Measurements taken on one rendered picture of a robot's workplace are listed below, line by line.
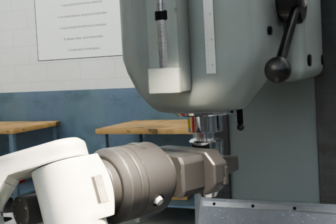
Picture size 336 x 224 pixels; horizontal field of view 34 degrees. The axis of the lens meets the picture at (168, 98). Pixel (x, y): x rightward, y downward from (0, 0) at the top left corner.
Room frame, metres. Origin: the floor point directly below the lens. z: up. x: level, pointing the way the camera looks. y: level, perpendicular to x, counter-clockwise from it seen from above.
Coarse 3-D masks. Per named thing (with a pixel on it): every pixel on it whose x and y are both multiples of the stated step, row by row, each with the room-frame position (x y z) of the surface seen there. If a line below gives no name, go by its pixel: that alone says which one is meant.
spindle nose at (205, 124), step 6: (192, 120) 0.74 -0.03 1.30; (198, 120) 0.73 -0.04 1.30; (204, 120) 0.73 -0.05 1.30; (210, 120) 0.73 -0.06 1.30; (216, 120) 0.73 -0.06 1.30; (192, 126) 0.74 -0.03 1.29; (198, 126) 0.73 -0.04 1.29; (204, 126) 0.73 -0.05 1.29; (210, 126) 0.73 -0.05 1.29; (216, 126) 0.73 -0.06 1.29; (222, 126) 0.75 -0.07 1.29; (192, 132) 0.74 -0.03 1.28; (198, 132) 0.73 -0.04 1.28; (204, 132) 0.73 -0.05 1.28; (210, 132) 0.73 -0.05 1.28
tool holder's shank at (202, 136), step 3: (213, 132) 0.75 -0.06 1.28; (198, 135) 0.75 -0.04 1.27; (201, 135) 0.74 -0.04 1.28; (204, 135) 0.74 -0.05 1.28; (207, 135) 0.74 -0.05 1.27; (210, 135) 0.74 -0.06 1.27; (213, 135) 0.75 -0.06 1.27; (198, 138) 0.75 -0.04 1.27; (201, 138) 0.74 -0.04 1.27; (204, 138) 0.74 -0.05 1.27; (207, 138) 0.74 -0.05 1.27; (210, 138) 0.74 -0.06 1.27; (213, 138) 0.75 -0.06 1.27
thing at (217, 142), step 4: (192, 140) 0.74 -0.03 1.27; (196, 140) 0.74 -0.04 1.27; (200, 140) 0.74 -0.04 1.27; (204, 140) 0.74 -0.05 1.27; (208, 140) 0.73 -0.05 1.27; (212, 140) 0.73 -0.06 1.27; (216, 140) 0.73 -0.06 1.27; (220, 140) 0.74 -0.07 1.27; (192, 144) 0.74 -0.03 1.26; (196, 144) 0.73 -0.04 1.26; (200, 144) 0.73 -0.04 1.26; (204, 144) 0.73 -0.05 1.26; (208, 144) 0.73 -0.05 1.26; (212, 144) 0.73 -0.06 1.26; (216, 144) 0.73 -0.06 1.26; (220, 144) 0.74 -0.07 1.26
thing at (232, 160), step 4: (224, 156) 0.73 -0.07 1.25; (228, 156) 0.74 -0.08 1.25; (232, 156) 0.74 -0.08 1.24; (236, 156) 0.75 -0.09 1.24; (228, 160) 0.74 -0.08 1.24; (232, 160) 0.74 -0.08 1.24; (236, 160) 0.75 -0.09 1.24; (228, 164) 0.73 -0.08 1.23; (232, 164) 0.74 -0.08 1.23; (236, 164) 0.75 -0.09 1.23; (228, 168) 0.73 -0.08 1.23; (232, 168) 0.74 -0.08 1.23; (236, 168) 0.75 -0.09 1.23; (228, 172) 0.73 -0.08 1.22
